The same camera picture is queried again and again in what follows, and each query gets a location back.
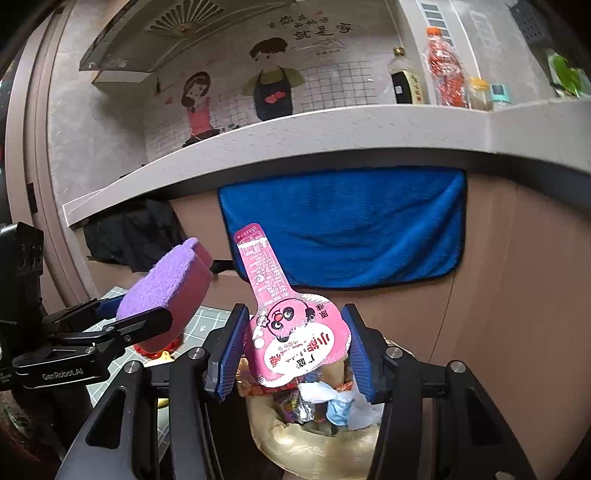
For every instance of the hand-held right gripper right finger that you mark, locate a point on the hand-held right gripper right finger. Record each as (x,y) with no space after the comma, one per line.
(358,350)

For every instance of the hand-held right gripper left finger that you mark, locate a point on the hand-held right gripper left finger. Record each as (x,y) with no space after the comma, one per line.
(231,350)

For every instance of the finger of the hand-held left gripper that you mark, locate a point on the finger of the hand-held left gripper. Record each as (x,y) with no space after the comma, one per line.
(108,305)
(143,321)

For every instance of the purple scouring sponge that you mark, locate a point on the purple scouring sponge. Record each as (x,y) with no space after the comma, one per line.
(161,286)

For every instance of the pink jelly pouch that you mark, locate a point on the pink jelly pouch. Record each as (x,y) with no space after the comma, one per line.
(286,332)

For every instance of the person's left forearm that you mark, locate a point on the person's left forearm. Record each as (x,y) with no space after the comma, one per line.
(23,438)

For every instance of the green checked tablecloth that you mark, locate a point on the green checked tablecloth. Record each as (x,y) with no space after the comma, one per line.
(207,323)

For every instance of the light blue crumpled wrapper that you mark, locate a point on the light blue crumpled wrapper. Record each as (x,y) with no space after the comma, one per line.
(339,410)

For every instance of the black cloth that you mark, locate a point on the black cloth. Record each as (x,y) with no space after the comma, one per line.
(124,235)

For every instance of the silver colourful snack wrapper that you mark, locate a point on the silver colourful snack wrapper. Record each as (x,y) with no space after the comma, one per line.
(295,408)

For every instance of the blue towel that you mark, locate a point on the blue towel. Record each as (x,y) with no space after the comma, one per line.
(346,221)

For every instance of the grey stone countertop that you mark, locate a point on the grey stone countertop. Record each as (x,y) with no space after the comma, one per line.
(323,134)

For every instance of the grey range hood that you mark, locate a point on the grey range hood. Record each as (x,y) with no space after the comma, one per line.
(138,41)

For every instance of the dark soy sauce bottle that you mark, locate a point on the dark soy sauce bottle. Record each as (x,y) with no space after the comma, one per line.
(406,87)

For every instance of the small yellow lid jar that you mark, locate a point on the small yellow lid jar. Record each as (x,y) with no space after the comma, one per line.
(478,94)

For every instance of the red drink bottle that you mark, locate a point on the red drink bottle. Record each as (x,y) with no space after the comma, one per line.
(445,74)

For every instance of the small teal container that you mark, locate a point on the small teal container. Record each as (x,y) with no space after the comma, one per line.
(500,96)

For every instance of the white vent grille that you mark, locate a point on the white vent grille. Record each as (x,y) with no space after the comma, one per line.
(431,16)

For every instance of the green white plastic bag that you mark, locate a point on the green white plastic bag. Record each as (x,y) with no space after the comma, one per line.
(568,76)

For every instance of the brown door frame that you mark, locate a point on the brown door frame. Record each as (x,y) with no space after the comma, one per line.
(41,138)

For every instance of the cartoon couple wall sticker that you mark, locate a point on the cartoon couple wall sticker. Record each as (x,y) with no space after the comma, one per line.
(272,87)

